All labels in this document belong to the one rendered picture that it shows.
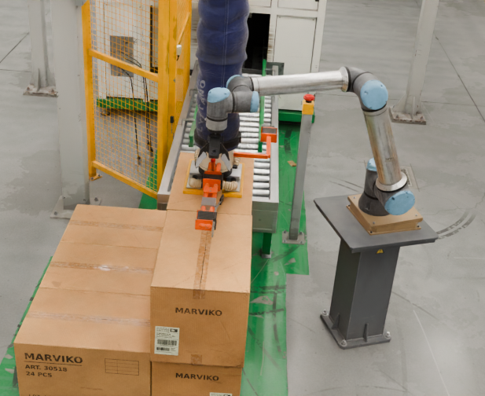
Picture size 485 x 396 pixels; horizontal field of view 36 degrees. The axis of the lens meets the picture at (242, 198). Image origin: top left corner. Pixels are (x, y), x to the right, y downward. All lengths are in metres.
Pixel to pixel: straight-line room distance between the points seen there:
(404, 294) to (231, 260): 1.83
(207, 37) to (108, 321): 1.35
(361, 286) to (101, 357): 1.48
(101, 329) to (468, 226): 3.07
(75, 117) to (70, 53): 0.43
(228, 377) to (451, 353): 1.52
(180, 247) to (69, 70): 1.96
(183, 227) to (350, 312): 1.21
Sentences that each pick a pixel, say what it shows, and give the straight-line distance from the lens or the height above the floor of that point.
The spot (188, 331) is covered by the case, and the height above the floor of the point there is 0.73.
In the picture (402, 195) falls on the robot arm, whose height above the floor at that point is 1.04.
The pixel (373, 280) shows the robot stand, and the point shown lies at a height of 0.42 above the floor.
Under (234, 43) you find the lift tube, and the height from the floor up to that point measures 1.69.
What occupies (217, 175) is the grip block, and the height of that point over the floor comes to 1.09.
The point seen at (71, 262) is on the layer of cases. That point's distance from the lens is 3.90.
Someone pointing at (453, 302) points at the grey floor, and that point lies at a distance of 4.83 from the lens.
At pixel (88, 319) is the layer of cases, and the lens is 3.53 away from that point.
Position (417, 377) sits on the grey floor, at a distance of 4.23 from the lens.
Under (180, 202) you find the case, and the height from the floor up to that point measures 0.94.
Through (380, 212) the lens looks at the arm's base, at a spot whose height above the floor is 0.83.
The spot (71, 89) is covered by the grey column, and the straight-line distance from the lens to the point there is 4.96.
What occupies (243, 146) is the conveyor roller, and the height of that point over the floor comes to 0.54.
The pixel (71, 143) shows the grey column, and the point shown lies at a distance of 5.11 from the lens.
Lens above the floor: 2.76
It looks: 30 degrees down
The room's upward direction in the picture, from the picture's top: 4 degrees clockwise
